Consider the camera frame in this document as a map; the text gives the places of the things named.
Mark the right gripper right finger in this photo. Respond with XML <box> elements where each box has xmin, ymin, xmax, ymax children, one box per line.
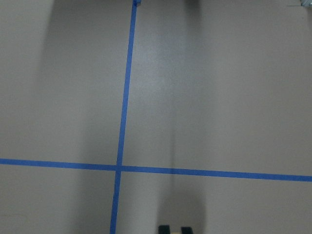
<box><xmin>181</xmin><ymin>227</ymin><xmax>193</xmax><ymax>234</ymax></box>

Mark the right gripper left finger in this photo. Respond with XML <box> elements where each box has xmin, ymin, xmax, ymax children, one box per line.
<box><xmin>158</xmin><ymin>225</ymin><xmax>170</xmax><ymax>234</ymax></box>

